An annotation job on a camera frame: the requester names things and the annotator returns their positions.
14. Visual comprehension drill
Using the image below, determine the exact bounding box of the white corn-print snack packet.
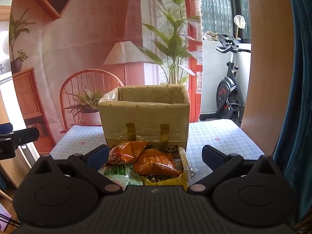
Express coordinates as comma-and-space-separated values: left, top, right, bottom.
179, 147, 198, 178

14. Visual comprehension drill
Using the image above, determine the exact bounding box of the yellow snack packet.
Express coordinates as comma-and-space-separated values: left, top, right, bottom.
140, 172, 189, 192

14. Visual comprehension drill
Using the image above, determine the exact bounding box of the teal curtain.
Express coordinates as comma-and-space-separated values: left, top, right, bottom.
272, 0, 312, 225

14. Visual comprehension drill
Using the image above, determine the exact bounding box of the green white snack bag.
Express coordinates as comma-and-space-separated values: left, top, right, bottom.
99, 163, 144, 188

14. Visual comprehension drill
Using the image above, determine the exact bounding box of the crumpled beige cloth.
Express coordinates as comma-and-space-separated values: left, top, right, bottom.
203, 31, 220, 41

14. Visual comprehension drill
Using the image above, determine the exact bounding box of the white bulb on gold stand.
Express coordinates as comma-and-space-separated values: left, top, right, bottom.
233, 15, 246, 39

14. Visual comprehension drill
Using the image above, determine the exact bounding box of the black exercise bike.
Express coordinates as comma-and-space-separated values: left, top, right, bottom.
199, 34, 251, 127

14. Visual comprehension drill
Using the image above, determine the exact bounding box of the wooden panel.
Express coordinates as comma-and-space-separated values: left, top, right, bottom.
240, 0, 293, 156

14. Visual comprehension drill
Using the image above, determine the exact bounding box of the orange snack bag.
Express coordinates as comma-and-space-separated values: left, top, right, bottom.
107, 141, 149, 167
134, 148, 183, 176

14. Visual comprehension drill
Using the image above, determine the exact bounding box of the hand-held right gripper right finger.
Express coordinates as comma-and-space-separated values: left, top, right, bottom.
188, 145, 281, 196

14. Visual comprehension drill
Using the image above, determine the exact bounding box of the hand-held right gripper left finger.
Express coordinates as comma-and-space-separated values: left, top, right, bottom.
36, 145, 123, 195

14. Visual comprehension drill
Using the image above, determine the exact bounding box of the plastic-wrapped cardboard box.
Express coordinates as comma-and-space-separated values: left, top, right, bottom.
98, 84, 191, 153

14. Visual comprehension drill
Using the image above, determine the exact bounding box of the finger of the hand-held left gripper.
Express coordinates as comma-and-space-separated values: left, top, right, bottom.
8, 127, 39, 145
0, 123, 13, 135

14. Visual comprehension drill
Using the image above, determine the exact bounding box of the window with patterned blind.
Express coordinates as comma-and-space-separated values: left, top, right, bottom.
199, 0, 251, 39

